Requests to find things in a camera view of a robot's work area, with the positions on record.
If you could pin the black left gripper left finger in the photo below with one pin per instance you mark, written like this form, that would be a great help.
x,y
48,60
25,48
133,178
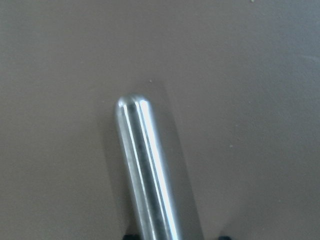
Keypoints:
x,y
130,237

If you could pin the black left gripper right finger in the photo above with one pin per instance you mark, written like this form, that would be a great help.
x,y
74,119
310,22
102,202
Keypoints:
x,y
224,237

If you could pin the metal muddler with black cap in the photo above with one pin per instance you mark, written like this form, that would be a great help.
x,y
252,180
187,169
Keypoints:
x,y
151,191

